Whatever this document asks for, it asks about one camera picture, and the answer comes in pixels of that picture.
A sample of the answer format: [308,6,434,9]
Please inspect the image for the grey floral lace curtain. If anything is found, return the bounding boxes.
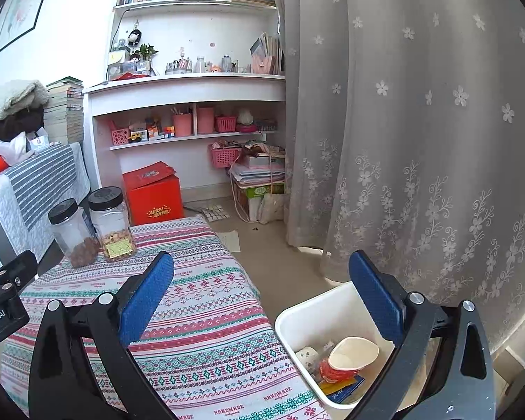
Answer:
[271,0,525,355]

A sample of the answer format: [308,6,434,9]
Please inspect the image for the black garment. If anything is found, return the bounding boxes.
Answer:
[0,107,44,141]

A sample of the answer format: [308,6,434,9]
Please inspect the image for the white plastic waste bin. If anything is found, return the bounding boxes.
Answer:
[275,281,403,412]

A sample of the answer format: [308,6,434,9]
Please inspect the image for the pink desk organiser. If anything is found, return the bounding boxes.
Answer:
[250,33,284,75]

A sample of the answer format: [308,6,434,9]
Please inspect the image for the tall pink container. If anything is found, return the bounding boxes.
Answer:
[197,106,216,135]

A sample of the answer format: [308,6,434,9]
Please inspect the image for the yellow snack bag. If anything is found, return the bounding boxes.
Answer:
[318,374,366,397]

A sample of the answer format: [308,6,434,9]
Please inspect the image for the tile pattern sheet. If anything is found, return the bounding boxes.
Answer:
[199,203,230,222]

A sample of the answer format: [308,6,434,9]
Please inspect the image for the large black-lidded clear jar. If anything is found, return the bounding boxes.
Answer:
[88,187,138,263]

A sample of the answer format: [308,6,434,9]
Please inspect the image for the beige fleece blanket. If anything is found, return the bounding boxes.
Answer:
[0,79,51,125]

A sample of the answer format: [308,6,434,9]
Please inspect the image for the red instant noodle cup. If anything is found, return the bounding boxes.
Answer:
[319,337,380,383]

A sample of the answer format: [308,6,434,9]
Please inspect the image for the white shelf unit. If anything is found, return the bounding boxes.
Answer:
[82,0,287,193]

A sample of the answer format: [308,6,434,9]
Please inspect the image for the stack of papers and folders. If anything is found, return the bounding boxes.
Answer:
[230,140,286,184]

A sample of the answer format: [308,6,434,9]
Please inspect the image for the white and pink clothes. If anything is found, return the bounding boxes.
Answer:
[0,133,29,162]

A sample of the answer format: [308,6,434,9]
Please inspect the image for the green-labelled cardboard carton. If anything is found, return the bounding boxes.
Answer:
[235,182,285,222]

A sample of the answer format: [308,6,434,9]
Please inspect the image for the large framed wall picture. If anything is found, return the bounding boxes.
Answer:
[0,0,60,55]

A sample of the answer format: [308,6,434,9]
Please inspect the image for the hanging pink basket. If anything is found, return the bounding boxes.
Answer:
[208,144,242,169]

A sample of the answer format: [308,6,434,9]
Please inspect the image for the patterned woven tablecloth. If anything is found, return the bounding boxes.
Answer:
[0,216,333,420]

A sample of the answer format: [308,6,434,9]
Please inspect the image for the floral print paper cup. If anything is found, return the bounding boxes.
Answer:
[295,345,320,368]

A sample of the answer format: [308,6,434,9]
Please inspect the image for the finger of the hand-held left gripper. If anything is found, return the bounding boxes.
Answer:
[0,250,39,292]

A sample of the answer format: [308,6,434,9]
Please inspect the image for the small black-lidded clear jar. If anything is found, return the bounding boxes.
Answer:
[48,198,101,268]

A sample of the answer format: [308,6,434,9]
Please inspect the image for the cream tote bag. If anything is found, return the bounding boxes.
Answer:
[258,192,286,224]

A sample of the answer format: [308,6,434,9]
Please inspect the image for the white paper sheet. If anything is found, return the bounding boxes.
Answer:
[216,230,241,254]

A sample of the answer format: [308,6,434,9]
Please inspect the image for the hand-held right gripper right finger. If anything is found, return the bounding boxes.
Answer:
[346,249,496,420]

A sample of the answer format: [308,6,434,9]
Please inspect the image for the tall stack of books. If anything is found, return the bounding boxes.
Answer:
[43,78,85,145]

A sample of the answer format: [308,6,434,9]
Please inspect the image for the red gift box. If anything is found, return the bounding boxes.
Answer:
[123,175,185,226]

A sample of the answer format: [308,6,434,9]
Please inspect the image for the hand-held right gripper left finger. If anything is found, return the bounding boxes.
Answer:
[28,250,178,420]

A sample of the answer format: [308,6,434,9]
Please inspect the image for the striped quilted sofa cover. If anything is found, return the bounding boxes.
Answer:
[0,142,92,263]

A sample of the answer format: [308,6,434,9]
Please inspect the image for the dark blue cardboard box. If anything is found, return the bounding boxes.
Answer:
[326,380,366,404]

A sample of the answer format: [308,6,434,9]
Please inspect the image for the pink cylinder pen holder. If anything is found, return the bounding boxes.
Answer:
[172,113,193,138]

